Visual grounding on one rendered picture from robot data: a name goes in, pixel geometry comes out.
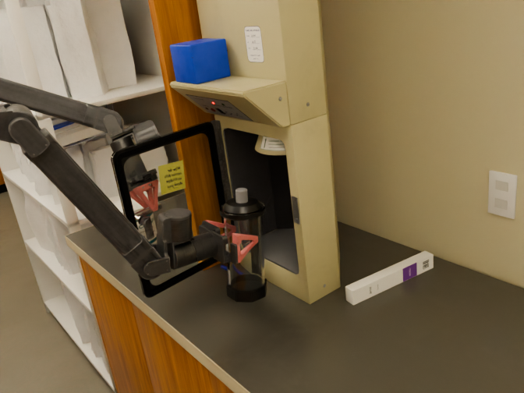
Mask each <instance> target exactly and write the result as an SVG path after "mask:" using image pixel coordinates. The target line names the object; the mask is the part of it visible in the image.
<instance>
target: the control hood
mask: <svg viewBox="0 0 524 393"><path fill-rule="evenodd" d="M170 86H171V87H172V88H173V89H174V90H176V91H177V92H179V93H180V94H181V95H182V96H183V97H185V98H186V99H188V100H189V101H191V102H192V103H193V104H195V105H196V106H197V107H198V108H200V109H201V110H203V111H204V112H206V113H210V112H208V111H206V110H205V109H204V108H202V107H201V106H199V105H198V104H197V103H196V102H195V101H193V100H192V99H190V98H189V97H187V96H186V94H188V95H193V96H198V97H208V98H213V99H218V100H223V101H229V102H230V103H231V104H233V105H234V106H235V107H237V108H238V109H239V110H240V111H241V112H242V113H244V114H245V115H246V116H248V117H249V118H250V119H252V120H253V121H250V122H257V123H261V124H265V125H269V126H277V127H281V128H284V127H286V126H289V125H290V120H289V106H288V98H287V90H286V83H285V81H284V80H268V79H259V78H250V77H242V76H229V77H225V78H221V79H218V80H212V81H209V82H206V83H200V84H192V83H180V82H176V81H173V82H171V83H170ZM210 114H214V113H210ZM214 115H218V114H214ZM221 116H225V115H221ZM225 117H229V116H225ZM229 118H233V117H229ZM234 119H238V118H234ZM241 120H245V119H241ZM245 121H249V120H245Z"/></svg>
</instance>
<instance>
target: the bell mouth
mask: <svg viewBox="0 0 524 393"><path fill-rule="evenodd" d="M255 150H256V151H257V152H259V153H261V154H266V155H286V151H285V145H284V144H283V142H282V141H281V140H278V139H275V138H271V137H267V136H261V135H259V136H258V139H257V143H256V146H255Z"/></svg>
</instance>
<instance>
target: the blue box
mask: <svg viewBox="0 0 524 393"><path fill-rule="evenodd" d="M170 50H171V55H172V56H171V57H172V63H173V67H174V72H175V80H176V82H180V83H192V84H200V83H206V82H209V81H212V80H218V79H221V78H225V77H229V76H231V73H230V68H229V62H228V52H227V46H226V40H225V39H224V38H202V39H198V40H194V41H186V42H182V43H178V44H171V45H170Z"/></svg>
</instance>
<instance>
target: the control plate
mask: <svg viewBox="0 0 524 393"><path fill-rule="evenodd" d="M186 96H187V97H189V98H190V99H192V100H193V101H195V102H196V103H197V104H198V105H199V106H201V107H202V108H204V109H205V110H206V111H208V112H210V113H214V114H218V115H225V116H229V117H233V118H238V119H245V120H250V121H253V120H252V119H250V118H249V117H248V116H246V115H245V114H244V113H242V112H241V111H240V110H239V109H238V108H237V107H235V106H234V105H233V104H231V103H230V102H229V101H223V100H218V99H213V98H208V97H198V96H193V95H188V94H186ZM212 102H214V103H215V104H213V103H212ZM221 103H222V104H224V105H225V106H224V105H222V104H221ZM206 108H208V109H209V110H208V109H206ZM211 108H213V109H214V110H215V111H216V112H213V111H212V110H211ZM216 108H219V109H220V110H222V111H223V112H225V111H227V112H228V113H226V114H222V113H220V112H219V111H218V110H217V109H216ZM231 112H232V113H234V114H232V115H231ZM236 113H238V114H239V115H238V116H237V115H236Z"/></svg>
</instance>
